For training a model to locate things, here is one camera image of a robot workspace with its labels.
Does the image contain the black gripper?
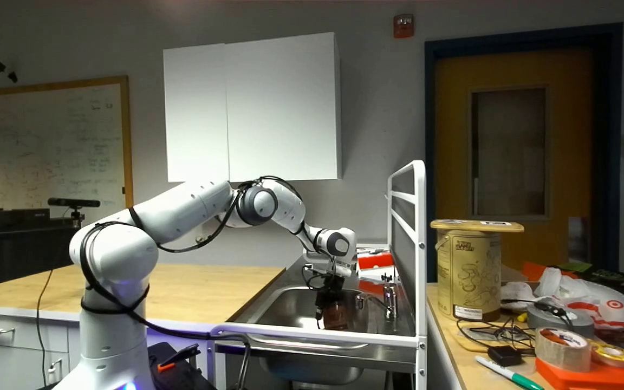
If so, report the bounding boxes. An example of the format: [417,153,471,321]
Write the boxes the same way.
[307,260,362,326]

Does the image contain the chrome sink faucet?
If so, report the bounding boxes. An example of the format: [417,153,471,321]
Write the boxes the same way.
[380,279,403,326]

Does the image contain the stainless steel sink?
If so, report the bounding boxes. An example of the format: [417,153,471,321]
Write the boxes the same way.
[209,240,429,386]

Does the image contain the red and white box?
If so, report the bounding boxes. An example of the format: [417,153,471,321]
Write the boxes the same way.
[355,247,401,299]

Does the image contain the black and orange bag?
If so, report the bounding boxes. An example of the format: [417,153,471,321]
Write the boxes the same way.
[145,341,217,390]

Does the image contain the small black box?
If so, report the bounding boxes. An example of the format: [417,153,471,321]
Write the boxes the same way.
[486,345,526,369]

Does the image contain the green and white marker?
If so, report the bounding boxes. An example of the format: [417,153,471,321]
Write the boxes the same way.
[472,352,547,390]

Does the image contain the yellow door with window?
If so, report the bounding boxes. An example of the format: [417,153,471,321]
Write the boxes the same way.
[433,49,596,276]

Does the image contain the clear packing tape roll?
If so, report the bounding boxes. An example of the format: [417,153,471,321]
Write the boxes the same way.
[533,326,594,376]

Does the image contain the white and red plastic bag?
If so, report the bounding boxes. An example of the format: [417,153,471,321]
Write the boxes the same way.
[500,260,624,337]

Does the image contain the orange flat box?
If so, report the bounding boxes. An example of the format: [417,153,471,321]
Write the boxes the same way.
[533,356,624,390]

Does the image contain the yellow tape disc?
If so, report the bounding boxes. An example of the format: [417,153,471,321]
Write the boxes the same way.
[590,341,624,371]

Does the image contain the red fire alarm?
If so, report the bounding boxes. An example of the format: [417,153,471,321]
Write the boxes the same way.
[392,14,417,42]

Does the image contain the black equipment box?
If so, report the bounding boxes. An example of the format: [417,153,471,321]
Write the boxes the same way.
[0,206,82,292]

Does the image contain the white drawer cabinet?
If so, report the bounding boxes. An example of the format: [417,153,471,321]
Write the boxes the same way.
[0,306,84,390]

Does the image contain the white metal rack frame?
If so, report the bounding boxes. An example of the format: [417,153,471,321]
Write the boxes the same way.
[386,159,431,390]

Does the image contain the tangled thin cables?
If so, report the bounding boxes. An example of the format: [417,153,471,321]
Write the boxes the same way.
[453,306,547,353]

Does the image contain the dark blue door frame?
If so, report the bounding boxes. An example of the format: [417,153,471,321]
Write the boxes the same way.
[422,22,624,284]

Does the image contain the white wall cabinet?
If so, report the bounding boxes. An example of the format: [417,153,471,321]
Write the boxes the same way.
[160,31,343,185]

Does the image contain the black camera on stand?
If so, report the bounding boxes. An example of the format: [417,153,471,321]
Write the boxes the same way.
[46,195,104,231]

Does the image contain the whiteboard with wooden frame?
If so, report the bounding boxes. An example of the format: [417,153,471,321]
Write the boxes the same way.
[0,74,136,212]

